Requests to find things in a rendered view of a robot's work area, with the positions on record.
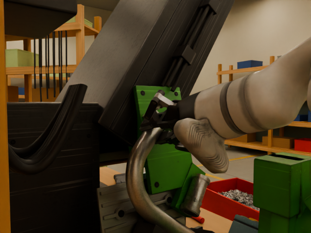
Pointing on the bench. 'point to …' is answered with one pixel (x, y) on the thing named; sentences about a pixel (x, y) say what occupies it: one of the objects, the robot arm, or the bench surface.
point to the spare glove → (121, 178)
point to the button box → (243, 225)
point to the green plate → (152, 91)
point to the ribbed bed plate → (128, 207)
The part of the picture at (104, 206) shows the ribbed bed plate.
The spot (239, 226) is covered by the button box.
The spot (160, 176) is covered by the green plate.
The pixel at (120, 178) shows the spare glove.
